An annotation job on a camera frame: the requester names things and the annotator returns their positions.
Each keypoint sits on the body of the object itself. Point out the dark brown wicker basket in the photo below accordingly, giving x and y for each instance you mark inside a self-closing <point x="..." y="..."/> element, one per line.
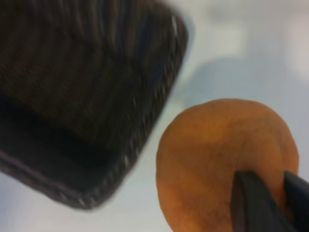
<point x="72" y="96"/>

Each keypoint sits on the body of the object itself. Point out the orange fruit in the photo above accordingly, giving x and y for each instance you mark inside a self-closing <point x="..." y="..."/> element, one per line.
<point x="205" y="157"/>

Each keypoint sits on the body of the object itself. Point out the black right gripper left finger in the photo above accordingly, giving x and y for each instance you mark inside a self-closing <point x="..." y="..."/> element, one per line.
<point x="253" y="210"/>

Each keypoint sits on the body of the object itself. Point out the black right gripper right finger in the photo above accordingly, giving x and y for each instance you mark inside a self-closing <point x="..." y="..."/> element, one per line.
<point x="300" y="205"/>

